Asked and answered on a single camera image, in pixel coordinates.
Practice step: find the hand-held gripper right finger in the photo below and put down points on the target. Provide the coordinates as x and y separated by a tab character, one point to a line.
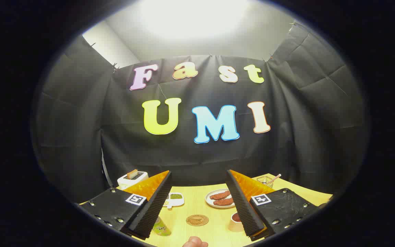
243	209

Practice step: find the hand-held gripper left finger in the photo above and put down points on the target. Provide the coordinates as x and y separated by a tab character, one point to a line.
151	209

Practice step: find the silver bottle with green label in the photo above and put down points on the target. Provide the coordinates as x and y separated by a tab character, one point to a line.
161	227

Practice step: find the round cork coaster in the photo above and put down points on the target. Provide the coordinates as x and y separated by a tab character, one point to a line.
197	220

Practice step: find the brown sausage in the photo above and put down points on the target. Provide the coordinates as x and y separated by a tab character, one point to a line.
219	195
223	202

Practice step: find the small white dish green beans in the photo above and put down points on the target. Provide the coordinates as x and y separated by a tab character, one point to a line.
176	199

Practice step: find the white toaster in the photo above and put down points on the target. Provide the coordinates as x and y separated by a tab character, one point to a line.
129	181

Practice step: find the white oval plate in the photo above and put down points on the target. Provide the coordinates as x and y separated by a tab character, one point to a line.
208	199

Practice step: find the toast slice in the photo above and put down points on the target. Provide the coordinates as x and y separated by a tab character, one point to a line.
132	174

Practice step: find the pink checked straw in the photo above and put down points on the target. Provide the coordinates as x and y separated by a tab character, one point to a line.
275	177

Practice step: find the light wooden table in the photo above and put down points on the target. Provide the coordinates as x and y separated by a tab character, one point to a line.
197	206

